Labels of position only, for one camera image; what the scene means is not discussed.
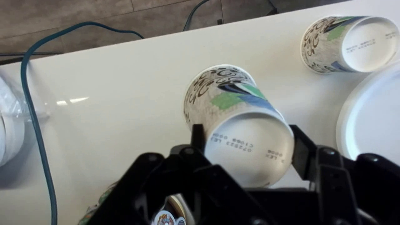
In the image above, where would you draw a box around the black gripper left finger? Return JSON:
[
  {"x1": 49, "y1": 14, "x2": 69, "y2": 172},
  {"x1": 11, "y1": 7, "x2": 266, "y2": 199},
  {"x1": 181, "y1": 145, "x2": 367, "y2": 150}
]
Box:
[{"x1": 85, "y1": 124, "x2": 269, "y2": 225}]

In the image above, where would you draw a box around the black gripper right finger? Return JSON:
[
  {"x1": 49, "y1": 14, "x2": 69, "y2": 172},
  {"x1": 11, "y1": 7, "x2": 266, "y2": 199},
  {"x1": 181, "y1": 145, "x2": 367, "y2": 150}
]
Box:
[{"x1": 290, "y1": 124, "x2": 400, "y2": 225}]

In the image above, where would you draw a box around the single white paper plate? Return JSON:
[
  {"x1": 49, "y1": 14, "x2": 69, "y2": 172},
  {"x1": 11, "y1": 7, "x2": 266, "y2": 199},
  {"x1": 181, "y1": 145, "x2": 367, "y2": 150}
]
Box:
[{"x1": 335, "y1": 61, "x2": 400, "y2": 165}]

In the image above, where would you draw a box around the white plate right edge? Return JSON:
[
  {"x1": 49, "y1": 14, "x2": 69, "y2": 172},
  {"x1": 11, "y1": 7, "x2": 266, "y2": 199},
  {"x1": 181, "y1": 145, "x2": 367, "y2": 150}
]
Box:
[{"x1": 0, "y1": 72, "x2": 29, "y2": 169}]

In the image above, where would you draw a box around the thin dark power cable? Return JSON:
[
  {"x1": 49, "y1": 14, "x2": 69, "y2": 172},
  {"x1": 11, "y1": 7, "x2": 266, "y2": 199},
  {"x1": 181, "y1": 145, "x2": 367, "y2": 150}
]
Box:
[{"x1": 19, "y1": 20, "x2": 146, "y2": 225}]

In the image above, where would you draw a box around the black floor cable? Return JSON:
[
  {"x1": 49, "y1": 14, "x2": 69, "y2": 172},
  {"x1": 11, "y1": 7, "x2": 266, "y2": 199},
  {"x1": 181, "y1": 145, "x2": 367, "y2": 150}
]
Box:
[{"x1": 181, "y1": 0, "x2": 211, "y2": 32}]

